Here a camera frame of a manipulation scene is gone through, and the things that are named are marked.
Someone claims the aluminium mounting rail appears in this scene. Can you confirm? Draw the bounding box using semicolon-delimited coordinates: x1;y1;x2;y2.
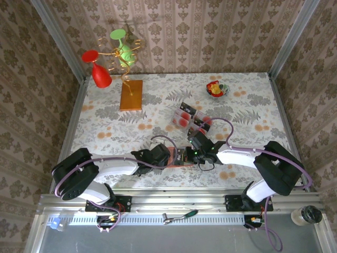
35;187;329;215

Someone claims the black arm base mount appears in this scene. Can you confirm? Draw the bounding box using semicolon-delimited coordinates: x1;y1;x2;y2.
84;194;132;213
225;194;274;213

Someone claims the aluminium frame post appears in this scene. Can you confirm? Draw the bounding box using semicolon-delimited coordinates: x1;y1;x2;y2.
268;0;321;79
29;0;87;80

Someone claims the glass jar dark lid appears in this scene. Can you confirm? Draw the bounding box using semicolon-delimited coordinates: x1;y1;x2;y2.
291;205;323;227

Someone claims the orange card holder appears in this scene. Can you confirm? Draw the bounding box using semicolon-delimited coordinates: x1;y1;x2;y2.
165;146;194;168

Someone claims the ratchet wrench green handle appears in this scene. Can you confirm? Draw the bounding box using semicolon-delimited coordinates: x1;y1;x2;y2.
162;209;199;225

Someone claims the slotted grey cable duct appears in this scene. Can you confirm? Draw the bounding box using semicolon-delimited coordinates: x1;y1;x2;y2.
62;213;248;227

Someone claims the clear acrylic card stand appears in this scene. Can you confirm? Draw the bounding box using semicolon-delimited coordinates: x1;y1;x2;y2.
171;102;214;137

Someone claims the aluminium table edge rail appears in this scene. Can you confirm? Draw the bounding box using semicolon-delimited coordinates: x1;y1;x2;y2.
268;73;311;192
59;76;89;159

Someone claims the green plastic wine glass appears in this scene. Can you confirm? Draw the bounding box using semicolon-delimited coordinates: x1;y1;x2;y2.
110;28;136;68

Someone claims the gold wire rack wooden base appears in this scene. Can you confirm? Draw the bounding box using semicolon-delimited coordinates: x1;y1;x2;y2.
97;36;144;112

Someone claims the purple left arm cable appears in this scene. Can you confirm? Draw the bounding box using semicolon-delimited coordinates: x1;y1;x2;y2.
54;135;171;198

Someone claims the glass candy bowl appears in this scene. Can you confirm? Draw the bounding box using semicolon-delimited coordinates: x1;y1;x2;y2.
205;76;231;99

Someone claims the black VIP card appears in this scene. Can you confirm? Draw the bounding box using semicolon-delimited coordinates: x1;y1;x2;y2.
180;102;197;114
193;118;211;132
176;148;191;166

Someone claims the blue plug connector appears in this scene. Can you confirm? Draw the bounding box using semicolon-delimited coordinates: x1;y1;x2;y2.
47;217;66;232

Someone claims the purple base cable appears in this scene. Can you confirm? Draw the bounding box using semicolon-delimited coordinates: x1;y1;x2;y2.
96;205;123;234
249;197;284;253

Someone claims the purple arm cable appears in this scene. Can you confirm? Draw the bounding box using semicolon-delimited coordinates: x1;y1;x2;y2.
54;135;171;198
199;117;314;190

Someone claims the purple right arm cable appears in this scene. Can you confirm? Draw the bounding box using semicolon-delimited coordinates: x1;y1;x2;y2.
199;117;314;190

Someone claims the red plastic wine glass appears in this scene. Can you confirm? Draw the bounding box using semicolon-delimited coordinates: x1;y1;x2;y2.
81;50;113;89

